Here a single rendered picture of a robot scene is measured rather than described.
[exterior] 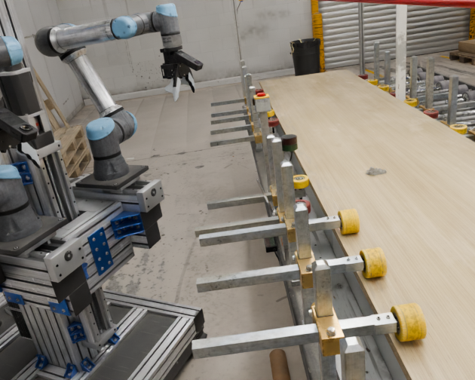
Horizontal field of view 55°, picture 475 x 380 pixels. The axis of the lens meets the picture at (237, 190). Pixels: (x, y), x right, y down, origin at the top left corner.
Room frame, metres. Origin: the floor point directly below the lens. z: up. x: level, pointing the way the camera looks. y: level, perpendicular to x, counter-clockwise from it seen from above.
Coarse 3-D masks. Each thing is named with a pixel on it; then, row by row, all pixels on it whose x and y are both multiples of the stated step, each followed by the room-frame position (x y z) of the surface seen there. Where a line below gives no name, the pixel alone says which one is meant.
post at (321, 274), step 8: (312, 264) 0.86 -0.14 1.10; (320, 264) 0.84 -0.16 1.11; (312, 272) 0.86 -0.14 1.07; (320, 272) 0.83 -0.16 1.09; (328, 272) 0.83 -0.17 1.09; (320, 280) 0.83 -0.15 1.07; (328, 280) 0.83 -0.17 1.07; (320, 288) 0.83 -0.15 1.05; (328, 288) 0.83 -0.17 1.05; (320, 296) 0.83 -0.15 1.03; (328, 296) 0.83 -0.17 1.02; (320, 304) 0.83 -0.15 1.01; (328, 304) 0.83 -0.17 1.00; (320, 312) 0.83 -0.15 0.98; (328, 312) 0.83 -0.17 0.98; (320, 352) 0.83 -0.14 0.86; (320, 360) 0.84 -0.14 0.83; (328, 360) 0.83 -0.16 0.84; (320, 368) 0.85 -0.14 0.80; (328, 368) 0.83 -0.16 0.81; (320, 376) 0.86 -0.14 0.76; (328, 376) 0.83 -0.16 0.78; (336, 376) 0.83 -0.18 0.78
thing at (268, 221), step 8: (272, 216) 1.57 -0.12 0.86; (224, 224) 1.57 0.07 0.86; (232, 224) 1.56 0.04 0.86; (240, 224) 1.55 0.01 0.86; (248, 224) 1.54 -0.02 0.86; (256, 224) 1.54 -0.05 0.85; (264, 224) 1.54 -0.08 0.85; (272, 224) 1.54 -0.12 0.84; (200, 232) 1.55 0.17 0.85; (208, 232) 1.55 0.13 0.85
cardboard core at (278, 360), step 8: (272, 352) 1.68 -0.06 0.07; (280, 352) 1.67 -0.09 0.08; (272, 360) 1.64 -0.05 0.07; (280, 360) 1.62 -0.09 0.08; (272, 368) 1.60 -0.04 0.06; (280, 368) 1.57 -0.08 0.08; (288, 368) 1.59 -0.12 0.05; (272, 376) 1.56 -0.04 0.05; (280, 376) 1.52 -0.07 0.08; (288, 376) 1.53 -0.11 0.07
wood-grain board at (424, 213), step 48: (288, 96) 3.44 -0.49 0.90; (336, 96) 3.22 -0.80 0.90; (384, 96) 3.02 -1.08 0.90; (336, 144) 2.19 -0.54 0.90; (384, 144) 2.09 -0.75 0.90; (432, 144) 1.99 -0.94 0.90; (336, 192) 1.62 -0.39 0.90; (384, 192) 1.56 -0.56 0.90; (432, 192) 1.50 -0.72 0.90; (384, 240) 1.23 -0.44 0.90; (432, 240) 1.19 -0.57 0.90; (384, 288) 0.99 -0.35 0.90; (432, 288) 0.96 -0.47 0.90; (432, 336) 0.79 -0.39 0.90
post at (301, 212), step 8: (296, 208) 1.09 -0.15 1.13; (304, 208) 1.08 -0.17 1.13; (296, 216) 1.08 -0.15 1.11; (304, 216) 1.08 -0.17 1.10; (296, 224) 1.08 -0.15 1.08; (304, 224) 1.08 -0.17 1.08; (296, 232) 1.09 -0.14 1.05; (304, 232) 1.08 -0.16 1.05; (296, 240) 1.10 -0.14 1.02; (304, 240) 1.08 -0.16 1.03; (304, 248) 1.08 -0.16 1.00; (304, 256) 1.08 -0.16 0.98; (312, 288) 1.08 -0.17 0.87; (304, 296) 1.08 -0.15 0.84; (312, 296) 1.08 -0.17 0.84; (304, 304) 1.08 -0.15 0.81; (304, 312) 1.08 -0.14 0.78; (304, 320) 1.10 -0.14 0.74; (312, 320) 1.08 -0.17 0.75
